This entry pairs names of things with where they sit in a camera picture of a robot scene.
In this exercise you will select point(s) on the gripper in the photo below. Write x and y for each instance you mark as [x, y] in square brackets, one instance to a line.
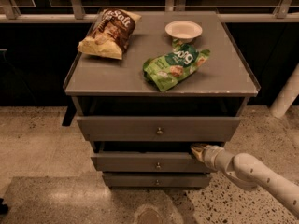
[209, 155]

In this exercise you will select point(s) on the grey drawer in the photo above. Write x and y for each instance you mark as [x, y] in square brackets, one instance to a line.
[151, 180]
[158, 129]
[153, 159]

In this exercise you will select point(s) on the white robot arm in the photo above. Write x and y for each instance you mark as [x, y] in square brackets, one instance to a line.
[247, 172]

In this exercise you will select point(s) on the grey drawer cabinet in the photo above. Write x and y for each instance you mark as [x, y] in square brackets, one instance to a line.
[221, 87]

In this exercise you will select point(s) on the grey bottom drawer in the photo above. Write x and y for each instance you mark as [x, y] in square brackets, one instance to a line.
[151, 180]

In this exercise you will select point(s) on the grey top drawer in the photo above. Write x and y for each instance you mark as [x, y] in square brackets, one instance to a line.
[158, 129]

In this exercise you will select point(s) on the green snack bag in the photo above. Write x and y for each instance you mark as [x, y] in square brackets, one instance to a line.
[166, 71]

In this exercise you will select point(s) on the white pillar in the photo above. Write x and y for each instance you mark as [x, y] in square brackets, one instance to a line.
[287, 95]

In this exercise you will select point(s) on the white bowl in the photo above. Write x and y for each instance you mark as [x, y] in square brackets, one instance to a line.
[185, 31]

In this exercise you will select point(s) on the brown yellow chip bag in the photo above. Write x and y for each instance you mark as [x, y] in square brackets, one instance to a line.
[110, 38]

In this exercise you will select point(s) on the black object at floor edge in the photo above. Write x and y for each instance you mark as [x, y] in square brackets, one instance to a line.
[3, 207]

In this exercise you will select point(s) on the metal railing frame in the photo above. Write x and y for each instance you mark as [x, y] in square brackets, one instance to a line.
[86, 10]

